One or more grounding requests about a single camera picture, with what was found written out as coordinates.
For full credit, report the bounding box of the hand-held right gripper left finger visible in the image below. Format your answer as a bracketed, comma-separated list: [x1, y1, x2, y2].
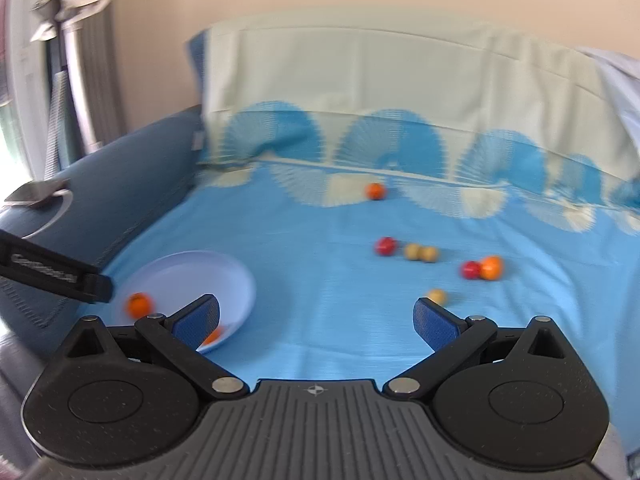
[62, 294, 250, 402]

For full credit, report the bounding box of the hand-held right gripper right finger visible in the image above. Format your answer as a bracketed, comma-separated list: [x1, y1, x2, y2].
[412, 297, 581, 402]

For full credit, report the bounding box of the light blue plate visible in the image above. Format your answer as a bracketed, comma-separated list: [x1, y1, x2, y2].
[107, 250, 257, 356]

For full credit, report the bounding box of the black smartphone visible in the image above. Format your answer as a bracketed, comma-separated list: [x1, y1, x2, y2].
[5, 180, 71, 209]

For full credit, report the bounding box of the blue fan-print sheet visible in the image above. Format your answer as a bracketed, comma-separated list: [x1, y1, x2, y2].
[187, 7, 640, 441]

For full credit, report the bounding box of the blue fabric sofa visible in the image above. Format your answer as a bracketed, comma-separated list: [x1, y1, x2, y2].
[0, 30, 207, 356]

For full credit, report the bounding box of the white steamer stand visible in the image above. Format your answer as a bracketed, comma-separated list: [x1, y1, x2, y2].
[30, 0, 123, 153]

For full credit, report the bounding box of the grey curtain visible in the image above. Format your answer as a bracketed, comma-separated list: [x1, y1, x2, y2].
[65, 0, 128, 147]

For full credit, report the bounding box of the black garment steamer head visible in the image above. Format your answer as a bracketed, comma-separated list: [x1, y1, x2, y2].
[31, 0, 63, 41]

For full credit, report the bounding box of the pale blue cloth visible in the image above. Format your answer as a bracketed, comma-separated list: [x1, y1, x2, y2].
[575, 45, 640, 181]

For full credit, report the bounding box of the white charging cable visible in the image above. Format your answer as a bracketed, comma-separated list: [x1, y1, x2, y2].
[25, 191, 74, 241]

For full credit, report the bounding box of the dotted steamer hose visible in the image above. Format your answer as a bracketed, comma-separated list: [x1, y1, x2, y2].
[44, 67, 70, 181]

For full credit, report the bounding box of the white window frame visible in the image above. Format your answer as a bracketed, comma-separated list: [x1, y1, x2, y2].
[0, 0, 57, 186]

